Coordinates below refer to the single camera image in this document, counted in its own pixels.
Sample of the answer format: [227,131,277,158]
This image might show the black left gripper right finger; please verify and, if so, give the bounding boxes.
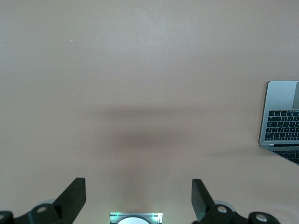
[191,179,278,224]

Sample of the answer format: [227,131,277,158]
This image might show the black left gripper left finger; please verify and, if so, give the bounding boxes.
[0,177,86,224]

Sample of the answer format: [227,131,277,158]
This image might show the silver laptop computer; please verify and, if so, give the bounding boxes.
[258,80,299,166]

